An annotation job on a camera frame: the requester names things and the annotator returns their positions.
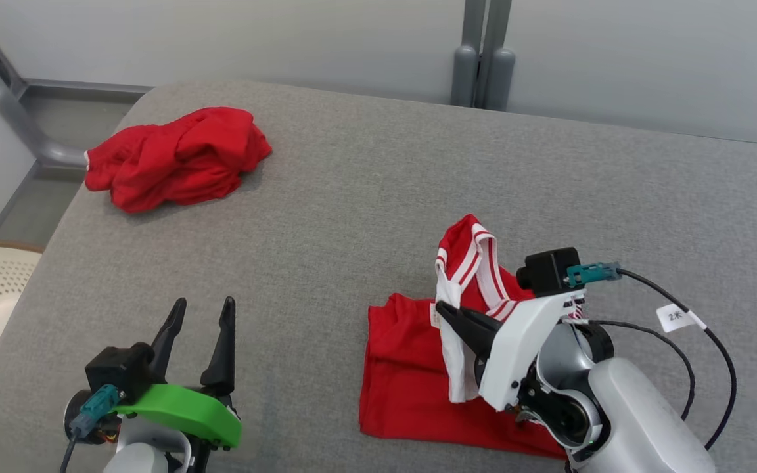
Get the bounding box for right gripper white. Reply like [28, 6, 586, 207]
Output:
[435, 292, 585, 413]

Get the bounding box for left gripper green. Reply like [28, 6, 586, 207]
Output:
[114, 296, 243, 451]

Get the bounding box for red shirt with white sleeves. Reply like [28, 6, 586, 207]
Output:
[358, 214, 591, 460]

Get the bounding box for red shorts with white trim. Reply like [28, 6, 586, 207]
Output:
[84, 106, 273, 214]

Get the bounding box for left camera black cable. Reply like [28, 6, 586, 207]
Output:
[58, 434, 81, 473]

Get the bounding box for camera black cable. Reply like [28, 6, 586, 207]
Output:
[58, 434, 81, 473]
[615, 267, 739, 451]

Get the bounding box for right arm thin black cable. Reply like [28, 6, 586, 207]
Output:
[581, 319, 697, 422]

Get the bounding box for small white printed cable tag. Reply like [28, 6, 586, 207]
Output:
[655, 303, 707, 333]

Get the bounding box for right camera black cable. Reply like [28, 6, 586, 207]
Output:
[615, 267, 739, 451]

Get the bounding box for grey partition post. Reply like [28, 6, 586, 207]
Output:
[479, 0, 517, 112]
[450, 0, 484, 108]

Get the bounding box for grey bent metal rail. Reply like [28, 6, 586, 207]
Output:
[0, 0, 89, 171]

